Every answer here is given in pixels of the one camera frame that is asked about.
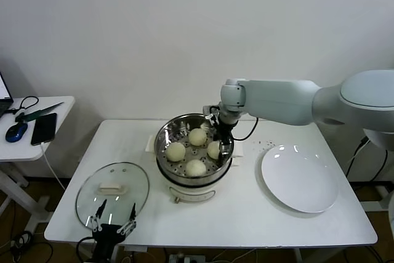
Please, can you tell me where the white electric cooker base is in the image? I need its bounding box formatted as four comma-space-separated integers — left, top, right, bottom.
144, 135, 244, 205

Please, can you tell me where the large white round plate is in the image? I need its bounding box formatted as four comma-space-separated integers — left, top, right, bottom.
260, 144, 339, 214

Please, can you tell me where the black lanyard loop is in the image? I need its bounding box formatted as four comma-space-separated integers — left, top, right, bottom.
6, 96, 39, 116

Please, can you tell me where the black laptop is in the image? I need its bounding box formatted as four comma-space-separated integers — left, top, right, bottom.
0, 73, 15, 119

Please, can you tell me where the white desk with frame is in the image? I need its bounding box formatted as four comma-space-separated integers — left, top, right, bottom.
358, 182, 391, 213

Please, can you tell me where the white steamed baozi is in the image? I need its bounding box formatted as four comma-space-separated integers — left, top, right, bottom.
165, 142, 187, 163
188, 128, 207, 147
206, 140, 223, 160
185, 159, 207, 178

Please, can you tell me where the black floor cable bundle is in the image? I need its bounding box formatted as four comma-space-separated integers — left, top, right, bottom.
9, 231, 55, 263

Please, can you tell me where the small white side table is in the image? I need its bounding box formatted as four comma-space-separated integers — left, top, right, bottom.
0, 95, 76, 233

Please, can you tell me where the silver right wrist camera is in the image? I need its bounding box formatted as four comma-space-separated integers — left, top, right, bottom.
202, 105, 221, 126

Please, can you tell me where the black smartphone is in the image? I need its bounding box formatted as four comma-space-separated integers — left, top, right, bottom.
30, 113, 58, 147

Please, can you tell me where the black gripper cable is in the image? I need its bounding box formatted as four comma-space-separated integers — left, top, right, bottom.
76, 237, 97, 263
230, 118, 259, 142

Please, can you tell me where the perforated stainless steel steamer basket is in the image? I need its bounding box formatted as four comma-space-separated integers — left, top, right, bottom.
153, 113, 235, 185

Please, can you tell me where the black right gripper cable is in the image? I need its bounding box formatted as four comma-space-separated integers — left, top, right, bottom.
230, 118, 259, 142

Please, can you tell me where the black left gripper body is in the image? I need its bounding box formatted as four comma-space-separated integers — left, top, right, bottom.
92, 223, 126, 263

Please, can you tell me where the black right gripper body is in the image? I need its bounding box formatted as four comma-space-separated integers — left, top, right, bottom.
214, 123, 234, 144

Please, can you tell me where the black power cable with adapter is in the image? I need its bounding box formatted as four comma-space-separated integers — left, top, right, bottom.
344, 138, 388, 184

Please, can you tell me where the blue computer mouse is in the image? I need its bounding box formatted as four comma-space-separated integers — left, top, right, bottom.
4, 123, 28, 144

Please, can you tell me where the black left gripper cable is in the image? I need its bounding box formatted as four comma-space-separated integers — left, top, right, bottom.
76, 237, 97, 263

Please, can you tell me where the white phone charging cable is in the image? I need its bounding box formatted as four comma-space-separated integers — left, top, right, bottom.
39, 143, 67, 192

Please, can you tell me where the round glass pot lid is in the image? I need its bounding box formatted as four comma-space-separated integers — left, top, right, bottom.
75, 161, 150, 230

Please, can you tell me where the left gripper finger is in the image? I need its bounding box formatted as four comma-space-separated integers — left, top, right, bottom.
86, 199, 108, 233
116, 203, 137, 236

